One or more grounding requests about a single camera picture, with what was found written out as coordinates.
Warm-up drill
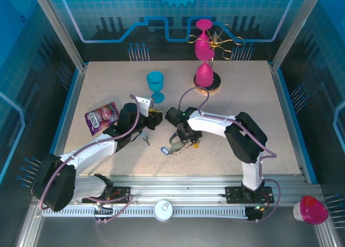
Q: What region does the gold wire glass rack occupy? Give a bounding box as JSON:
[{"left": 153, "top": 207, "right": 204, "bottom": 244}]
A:
[{"left": 185, "top": 22, "right": 245, "bottom": 95}]

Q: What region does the white slotted cable duct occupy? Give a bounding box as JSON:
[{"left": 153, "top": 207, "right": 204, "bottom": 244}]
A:
[{"left": 43, "top": 205, "right": 249, "bottom": 218}]

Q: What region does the white round can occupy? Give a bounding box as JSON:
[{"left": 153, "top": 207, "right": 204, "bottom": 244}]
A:
[{"left": 153, "top": 200, "right": 173, "bottom": 221}]

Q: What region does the pink plastic goblet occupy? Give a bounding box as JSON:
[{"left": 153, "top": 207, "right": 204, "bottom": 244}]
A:
[{"left": 195, "top": 47, "right": 216, "bottom": 87}]

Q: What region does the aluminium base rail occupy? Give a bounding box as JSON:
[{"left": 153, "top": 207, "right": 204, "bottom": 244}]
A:
[{"left": 78, "top": 175, "right": 324, "bottom": 204}]

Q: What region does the aluminium side rail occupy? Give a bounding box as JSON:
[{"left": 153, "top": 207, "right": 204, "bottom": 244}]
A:
[
  {"left": 269, "top": 62, "right": 318, "bottom": 184},
  {"left": 45, "top": 65, "right": 88, "bottom": 177}
]

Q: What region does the purple candy packet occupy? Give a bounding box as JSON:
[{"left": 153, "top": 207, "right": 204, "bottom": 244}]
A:
[{"left": 84, "top": 101, "right": 120, "bottom": 136}]

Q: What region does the silver keyring with chain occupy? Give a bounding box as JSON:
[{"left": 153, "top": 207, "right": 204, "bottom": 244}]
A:
[{"left": 167, "top": 146, "right": 190, "bottom": 158}]

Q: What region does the aluminium frame post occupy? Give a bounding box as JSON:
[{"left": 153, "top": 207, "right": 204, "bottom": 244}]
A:
[
  {"left": 271, "top": 0, "right": 326, "bottom": 71},
  {"left": 29, "top": 0, "right": 88, "bottom": 71}
]

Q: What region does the pink and white cup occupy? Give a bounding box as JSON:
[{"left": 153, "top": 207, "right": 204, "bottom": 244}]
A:
[{"left": 293, "top": 195, "right": 329, "bottom": 225}]

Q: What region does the blue plastic goblet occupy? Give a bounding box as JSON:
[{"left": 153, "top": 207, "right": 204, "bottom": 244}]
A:
[{"left": 146, "top": 71, "right": 165, "bottom": 104}]

